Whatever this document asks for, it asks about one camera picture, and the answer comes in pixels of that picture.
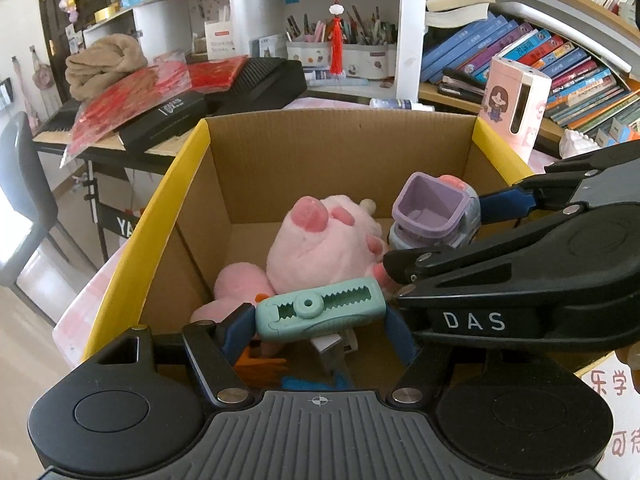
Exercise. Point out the red flat packet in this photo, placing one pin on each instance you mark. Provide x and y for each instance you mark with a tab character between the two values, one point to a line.
217	72

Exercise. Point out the white quilted pouch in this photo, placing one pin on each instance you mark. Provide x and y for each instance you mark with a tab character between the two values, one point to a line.
577	145

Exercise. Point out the white cubby shelf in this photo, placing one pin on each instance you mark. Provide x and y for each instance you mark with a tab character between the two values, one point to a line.
250	10

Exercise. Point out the pink tissue box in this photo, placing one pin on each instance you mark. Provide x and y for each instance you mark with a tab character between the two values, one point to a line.
510	105

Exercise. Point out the white frame wooden bookshelf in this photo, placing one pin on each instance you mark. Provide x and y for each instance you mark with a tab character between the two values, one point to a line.
410	35

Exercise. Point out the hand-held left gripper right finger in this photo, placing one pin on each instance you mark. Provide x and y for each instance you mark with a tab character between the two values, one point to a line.
400	335

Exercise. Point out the black case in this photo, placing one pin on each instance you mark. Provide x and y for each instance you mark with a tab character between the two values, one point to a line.
165	120

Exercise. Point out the purple toy cup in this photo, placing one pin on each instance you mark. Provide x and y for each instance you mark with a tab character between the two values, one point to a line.
430	210

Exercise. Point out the mint green clip tool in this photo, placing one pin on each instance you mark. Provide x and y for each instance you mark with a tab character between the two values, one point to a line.
325	310

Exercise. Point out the pink plush pig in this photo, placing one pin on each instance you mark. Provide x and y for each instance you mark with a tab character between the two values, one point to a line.
320	255

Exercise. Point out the red tassel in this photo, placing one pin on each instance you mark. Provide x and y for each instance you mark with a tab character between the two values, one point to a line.
336	45

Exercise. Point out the red white small box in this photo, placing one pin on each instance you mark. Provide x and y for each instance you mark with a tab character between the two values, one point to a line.
220	40

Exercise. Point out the white charger adapter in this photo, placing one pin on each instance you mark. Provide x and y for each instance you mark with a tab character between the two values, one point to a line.
332	352

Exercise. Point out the pink checked tablecloth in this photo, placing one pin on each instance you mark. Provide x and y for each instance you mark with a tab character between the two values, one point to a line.
80	320

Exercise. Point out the white pen organizer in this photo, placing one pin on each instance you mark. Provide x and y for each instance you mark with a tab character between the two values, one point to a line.
360	60

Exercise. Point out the row of blue books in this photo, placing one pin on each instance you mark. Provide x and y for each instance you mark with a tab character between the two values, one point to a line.
540	60

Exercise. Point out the red packets plastic bag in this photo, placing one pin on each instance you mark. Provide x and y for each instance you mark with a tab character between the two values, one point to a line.
120	110

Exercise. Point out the black keyboard stand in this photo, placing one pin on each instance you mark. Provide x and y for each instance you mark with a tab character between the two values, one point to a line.
107	210

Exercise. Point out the beige folded cloth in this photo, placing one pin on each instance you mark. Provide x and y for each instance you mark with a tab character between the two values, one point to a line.
105	65

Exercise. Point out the grey chair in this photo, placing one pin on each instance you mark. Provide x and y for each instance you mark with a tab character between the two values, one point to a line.
25	185

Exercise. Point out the black electronic keyboard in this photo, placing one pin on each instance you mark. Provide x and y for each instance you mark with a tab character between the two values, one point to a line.
270	85

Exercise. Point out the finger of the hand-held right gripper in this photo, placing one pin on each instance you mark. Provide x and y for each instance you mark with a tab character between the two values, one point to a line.
440	262
500	205

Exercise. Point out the blue plastic bag wad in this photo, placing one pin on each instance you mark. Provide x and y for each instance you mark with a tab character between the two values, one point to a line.
310	384

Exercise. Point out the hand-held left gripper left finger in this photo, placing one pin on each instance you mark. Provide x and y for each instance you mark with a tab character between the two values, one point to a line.
239	332

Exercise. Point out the yellow cardboard box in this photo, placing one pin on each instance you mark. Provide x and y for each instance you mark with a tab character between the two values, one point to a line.
240	170

